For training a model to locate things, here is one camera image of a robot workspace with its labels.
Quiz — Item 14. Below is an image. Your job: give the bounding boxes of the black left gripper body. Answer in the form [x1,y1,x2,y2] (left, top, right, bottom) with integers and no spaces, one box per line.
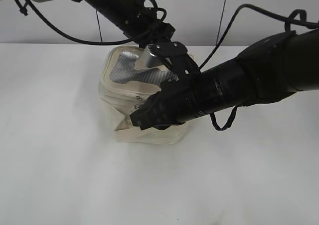
[136,19,175,48]

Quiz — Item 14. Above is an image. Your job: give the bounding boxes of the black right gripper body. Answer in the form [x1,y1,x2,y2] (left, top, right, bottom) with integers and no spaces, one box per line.
[147,79,202,128]

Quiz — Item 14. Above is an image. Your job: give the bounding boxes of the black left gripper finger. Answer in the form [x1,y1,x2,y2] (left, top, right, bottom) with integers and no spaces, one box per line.
[135,46,163,69]

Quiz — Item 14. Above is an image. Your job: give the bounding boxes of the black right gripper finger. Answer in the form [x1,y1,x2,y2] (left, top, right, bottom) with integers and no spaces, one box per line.
[130,95,164,130]

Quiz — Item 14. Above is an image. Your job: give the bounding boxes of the cream zippered lunch bag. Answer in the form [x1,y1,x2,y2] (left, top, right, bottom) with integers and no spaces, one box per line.
[98,46,189,145]

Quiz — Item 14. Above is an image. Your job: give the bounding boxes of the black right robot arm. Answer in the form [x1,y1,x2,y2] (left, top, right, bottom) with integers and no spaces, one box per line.
[130,30,319,131]

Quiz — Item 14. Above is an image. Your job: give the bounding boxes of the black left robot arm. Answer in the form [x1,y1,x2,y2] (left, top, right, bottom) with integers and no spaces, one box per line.
[14,0,175,48]

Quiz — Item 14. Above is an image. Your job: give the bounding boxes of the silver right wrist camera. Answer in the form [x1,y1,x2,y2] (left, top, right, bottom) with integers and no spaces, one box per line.
[147,41,201,80]

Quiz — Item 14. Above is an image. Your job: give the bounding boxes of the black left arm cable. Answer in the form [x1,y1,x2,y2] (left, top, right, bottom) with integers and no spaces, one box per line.
[12,0,167,46]

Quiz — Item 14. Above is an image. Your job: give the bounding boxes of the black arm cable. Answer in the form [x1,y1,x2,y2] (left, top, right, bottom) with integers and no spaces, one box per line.
[198,3,319,131]
[12,0,167,46]

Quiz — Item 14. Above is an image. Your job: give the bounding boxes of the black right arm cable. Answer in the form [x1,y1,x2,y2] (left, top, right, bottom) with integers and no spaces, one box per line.
[198,3,319,131]

